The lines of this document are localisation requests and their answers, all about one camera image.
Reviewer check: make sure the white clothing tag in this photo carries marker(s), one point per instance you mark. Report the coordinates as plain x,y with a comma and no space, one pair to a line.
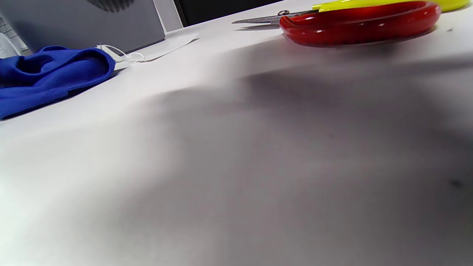
166,46

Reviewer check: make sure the blue clothing garment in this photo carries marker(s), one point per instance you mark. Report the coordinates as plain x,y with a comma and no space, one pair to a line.
48,77

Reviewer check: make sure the grey plastic bin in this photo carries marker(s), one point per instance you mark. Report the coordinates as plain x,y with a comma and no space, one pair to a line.
74,26

